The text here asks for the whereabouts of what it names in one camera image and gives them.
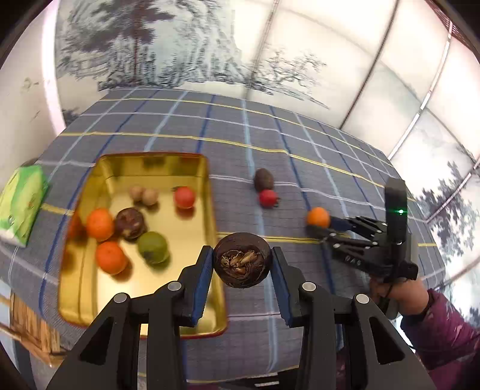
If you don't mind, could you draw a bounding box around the orange mandarin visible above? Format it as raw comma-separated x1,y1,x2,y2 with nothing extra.
85,208,115,242

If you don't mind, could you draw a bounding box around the purple patterned sleeve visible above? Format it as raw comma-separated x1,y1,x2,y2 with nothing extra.
401,289,479,389

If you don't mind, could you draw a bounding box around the wooden bamboo chair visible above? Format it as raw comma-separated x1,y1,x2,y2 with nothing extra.
1,293,68,367

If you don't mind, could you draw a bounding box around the dark purple mangosteen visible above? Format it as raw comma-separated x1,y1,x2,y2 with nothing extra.
114,207,147,241

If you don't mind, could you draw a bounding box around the gold metal tin tray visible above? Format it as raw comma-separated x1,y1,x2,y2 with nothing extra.
58,152,217,327

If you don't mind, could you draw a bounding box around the grey plaid tablecloth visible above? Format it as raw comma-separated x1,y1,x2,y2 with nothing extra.
0,86,451,385

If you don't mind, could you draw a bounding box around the orange round fruit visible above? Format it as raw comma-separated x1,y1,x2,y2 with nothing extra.
306,207,331,228

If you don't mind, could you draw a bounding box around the orange tangerine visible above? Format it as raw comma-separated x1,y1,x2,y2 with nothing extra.
95,241,128,275

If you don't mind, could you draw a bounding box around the dark brown avocado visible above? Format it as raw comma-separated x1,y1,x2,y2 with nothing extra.
253,168,274,193

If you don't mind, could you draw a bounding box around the tan round longan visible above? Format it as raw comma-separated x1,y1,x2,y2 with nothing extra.
142,188,159,207

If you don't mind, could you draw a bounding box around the person right hand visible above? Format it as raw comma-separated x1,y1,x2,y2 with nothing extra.
369,278,430,316

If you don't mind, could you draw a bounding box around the dark brown mangosteen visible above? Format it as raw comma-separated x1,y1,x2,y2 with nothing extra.
212,232,272,288

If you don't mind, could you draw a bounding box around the small red tomato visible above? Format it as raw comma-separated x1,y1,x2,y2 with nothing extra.
173,186,196,210

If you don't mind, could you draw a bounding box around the tan brown longan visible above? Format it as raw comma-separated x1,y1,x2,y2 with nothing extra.
128,185,145,202

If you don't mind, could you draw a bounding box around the green tomato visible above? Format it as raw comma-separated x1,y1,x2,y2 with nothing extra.
137,232,170,266

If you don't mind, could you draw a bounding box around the green tissue pack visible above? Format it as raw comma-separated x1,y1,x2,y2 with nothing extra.
0,165,49,248

